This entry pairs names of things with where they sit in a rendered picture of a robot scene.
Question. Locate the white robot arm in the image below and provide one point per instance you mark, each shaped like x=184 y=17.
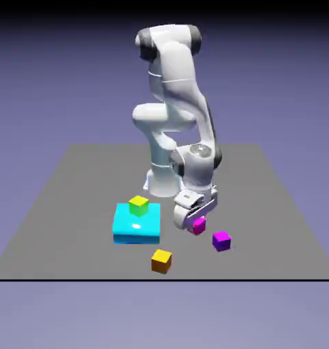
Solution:
x=177 y=81

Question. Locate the small purple cube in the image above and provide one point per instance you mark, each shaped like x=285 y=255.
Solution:
x=221 y=241

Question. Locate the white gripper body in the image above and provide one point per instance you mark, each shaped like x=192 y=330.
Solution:
x=183 y=215

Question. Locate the large cyan box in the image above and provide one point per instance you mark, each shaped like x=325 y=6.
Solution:
x=137 y=225

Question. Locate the small yellow-green cube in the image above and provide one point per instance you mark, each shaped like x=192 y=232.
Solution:
x=138 y=205

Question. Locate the small orange cube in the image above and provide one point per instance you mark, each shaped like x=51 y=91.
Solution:
x=161 y=261

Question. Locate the small magenta cube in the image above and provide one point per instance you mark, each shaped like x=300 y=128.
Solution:
x=199 y=225

